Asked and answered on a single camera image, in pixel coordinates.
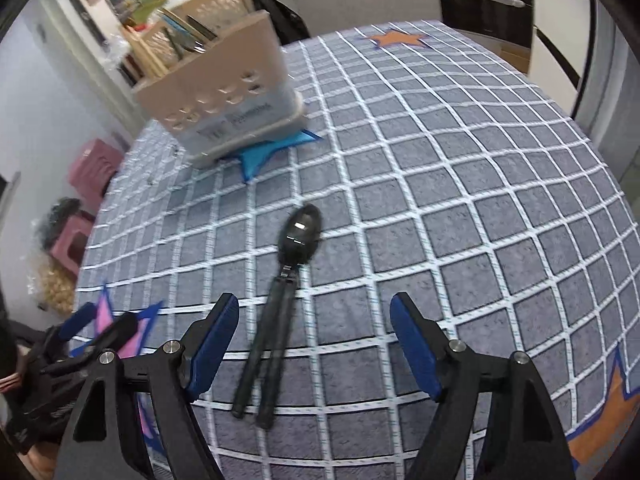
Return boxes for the black built-in oven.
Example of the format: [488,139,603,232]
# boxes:
[433,0,535,51]

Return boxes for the orange star sticker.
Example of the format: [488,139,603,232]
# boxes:
[564,344,640,467]
[356,29,429,52]

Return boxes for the blue star sticker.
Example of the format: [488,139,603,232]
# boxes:
[234,129,324,184]

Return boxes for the beige plastic utensil holder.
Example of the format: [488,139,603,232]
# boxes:
[131,9,307,169]

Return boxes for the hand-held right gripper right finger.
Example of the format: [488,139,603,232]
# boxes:
[389,291,576,480]

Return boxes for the cluttered shelf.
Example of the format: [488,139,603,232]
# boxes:
[62,0,176,88]

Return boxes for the black chopstick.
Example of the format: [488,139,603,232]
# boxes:
[255,277,301,430]

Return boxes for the white plastic basket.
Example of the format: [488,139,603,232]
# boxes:
[192,0,254,32]

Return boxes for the pink plastic stool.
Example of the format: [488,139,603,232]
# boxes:
[50,212,96,279]
[67,139,124,212]

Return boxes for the black bag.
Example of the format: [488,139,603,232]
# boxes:
[244,0,314,47]

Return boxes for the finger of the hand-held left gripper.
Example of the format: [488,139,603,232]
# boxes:
[90,311,139,358]
[42,302,99,361]

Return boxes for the grey checked tablecloth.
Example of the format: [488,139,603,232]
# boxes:
[70,20,629,480]

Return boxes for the dark grey bag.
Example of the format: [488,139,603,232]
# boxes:
[36,197,83,251]

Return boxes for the clear bag of yellow pieces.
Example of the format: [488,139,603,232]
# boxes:
[30,250,77,317]

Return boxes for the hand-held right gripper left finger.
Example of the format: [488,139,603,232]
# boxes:
[52,292,241,480]

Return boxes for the pink star sticker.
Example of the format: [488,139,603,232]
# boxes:
[70,284,167,442]

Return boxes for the dark smoky spoon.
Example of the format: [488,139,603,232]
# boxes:
[231,203,324,420]

